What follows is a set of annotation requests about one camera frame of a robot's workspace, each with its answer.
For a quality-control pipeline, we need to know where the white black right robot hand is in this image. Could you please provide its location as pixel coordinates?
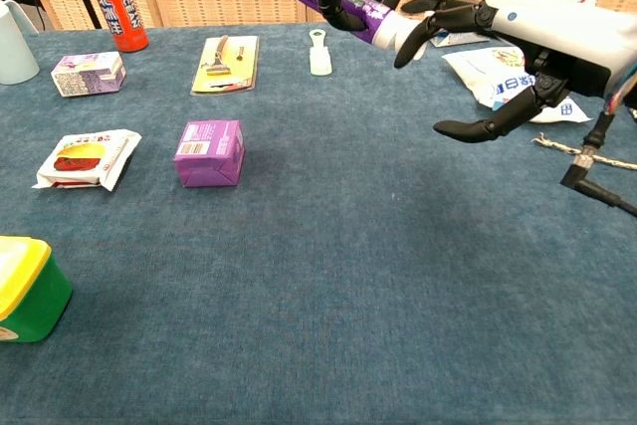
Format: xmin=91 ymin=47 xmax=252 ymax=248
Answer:
xmin=393 ymin=0 xmax=637 ymax=144

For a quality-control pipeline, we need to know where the green plastic brush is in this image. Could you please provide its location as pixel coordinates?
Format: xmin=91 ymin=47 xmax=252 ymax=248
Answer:
xmin=308 ymin=29 xmax=333 ymax=78

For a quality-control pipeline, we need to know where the white powder bag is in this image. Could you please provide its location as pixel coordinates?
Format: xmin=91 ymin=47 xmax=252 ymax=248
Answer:
xmin=441 ymin=46 xmax=592 ymax=124

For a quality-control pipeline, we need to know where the white blue milk carton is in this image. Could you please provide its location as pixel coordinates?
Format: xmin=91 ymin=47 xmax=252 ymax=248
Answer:
xmin=430 ymin=30 xmax=492 ymax=49

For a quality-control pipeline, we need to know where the razor on yellow card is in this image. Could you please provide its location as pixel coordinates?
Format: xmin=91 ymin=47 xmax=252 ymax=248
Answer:
xmin=191 ymin=35 xmax=261 ymax=96

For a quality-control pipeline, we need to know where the purple box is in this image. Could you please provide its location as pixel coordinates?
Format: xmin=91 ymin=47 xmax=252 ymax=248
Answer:
xmin=172 ymin=119 xmax=246 ymax=189

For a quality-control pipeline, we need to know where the orange soda can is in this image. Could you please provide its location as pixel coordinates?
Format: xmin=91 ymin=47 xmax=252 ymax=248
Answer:
xmin=82 ymin=0 xmax=150 ymax=54

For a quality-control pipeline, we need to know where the small purple white carton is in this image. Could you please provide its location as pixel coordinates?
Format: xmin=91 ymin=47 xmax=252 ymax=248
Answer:
xmin=50 ymin=51 xmax=127 ymax=99

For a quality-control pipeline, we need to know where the burger snack packet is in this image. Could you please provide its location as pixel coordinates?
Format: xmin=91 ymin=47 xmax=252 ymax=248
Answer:
xmin=31 ymin=128 xmax=143 ymax=192

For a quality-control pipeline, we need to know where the light blue plastic cup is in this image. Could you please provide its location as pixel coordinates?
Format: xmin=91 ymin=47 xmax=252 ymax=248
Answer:
xmin=0 ymin=0 xmax=41 ymax=87

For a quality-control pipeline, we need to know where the yellow lidded green container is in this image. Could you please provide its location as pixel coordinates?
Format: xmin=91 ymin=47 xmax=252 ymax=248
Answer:
xmin=0 ymin=235 xmax=74 ymax=344

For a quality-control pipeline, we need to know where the braided beige rope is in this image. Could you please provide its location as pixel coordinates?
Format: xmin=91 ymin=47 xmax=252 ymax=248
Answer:
xmin=531 ymin=106 xmax=637 ymax=171

